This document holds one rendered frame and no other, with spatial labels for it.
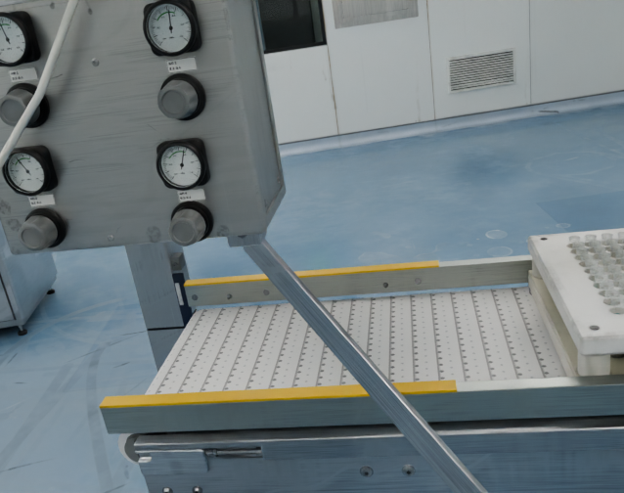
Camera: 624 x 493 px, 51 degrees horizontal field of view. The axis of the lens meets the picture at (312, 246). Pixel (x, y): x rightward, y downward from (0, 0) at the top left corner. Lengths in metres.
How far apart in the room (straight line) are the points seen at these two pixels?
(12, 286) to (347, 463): 2.63
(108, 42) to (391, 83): 5.25
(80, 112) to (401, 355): 0.41
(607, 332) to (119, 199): 0.43
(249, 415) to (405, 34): 5.19
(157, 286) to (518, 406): 0.52
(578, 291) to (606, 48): 5.68
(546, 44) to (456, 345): 5.43
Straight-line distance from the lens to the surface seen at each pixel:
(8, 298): 3.21
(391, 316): 0.81
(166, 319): 0.95
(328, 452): 0.65
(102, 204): 0.54
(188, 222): 0.49
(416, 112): 5.79
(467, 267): 0.84
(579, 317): 0.65
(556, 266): 0.75
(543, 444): 0.65
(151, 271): 0.92
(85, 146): 0.53
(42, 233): 0.55
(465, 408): 0.61
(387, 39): 5.67
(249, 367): 0.75
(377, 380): 0.53
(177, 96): 0.47
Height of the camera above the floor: 1.28
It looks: 21 degrees down
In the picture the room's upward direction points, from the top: 8 degrees counter-clockwise
